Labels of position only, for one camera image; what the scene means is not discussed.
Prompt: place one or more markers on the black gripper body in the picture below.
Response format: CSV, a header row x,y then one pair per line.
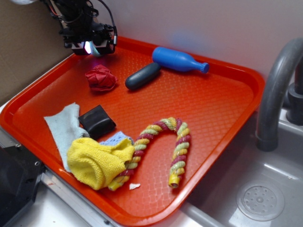
x,y
102,35

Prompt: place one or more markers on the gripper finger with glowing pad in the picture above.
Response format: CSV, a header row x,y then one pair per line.
x,y
94,51
87,48

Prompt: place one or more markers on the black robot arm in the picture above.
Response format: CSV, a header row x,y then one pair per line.
x,y
76,13

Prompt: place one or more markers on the crumpled red paper ball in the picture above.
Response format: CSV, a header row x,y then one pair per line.
x,y
100,79

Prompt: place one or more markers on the brown cardboard panel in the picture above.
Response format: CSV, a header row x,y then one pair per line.
x,y
29,45

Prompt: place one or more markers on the dark green toy cucumber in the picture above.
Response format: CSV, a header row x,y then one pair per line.
x,y
143,76

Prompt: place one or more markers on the blue plastic toy bottle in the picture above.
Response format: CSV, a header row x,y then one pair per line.
x,y
177,60

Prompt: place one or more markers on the dark brown leather pouch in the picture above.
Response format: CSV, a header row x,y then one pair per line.
x,y
97,122

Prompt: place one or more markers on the light green microfibre cloth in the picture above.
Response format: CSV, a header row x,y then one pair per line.
x,y
65,128

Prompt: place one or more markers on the blue sponge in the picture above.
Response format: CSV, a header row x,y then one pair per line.
x,y
115,139

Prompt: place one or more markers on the yellow knitted cloth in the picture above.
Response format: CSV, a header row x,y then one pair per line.
x,y
97,165

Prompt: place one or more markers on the red plastic tray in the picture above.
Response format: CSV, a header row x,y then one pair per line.
x,y
214,105

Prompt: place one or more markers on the small white paper scrap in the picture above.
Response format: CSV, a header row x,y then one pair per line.
x,y
133,186

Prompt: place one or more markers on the dark grey toy faucet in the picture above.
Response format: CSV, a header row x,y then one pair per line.
x,y
284,84

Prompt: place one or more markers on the grey toy sink basin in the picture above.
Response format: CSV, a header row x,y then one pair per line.
x,y
247,187

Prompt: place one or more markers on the multicolour twisted rope toy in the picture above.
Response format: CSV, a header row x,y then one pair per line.
x,y
170,139

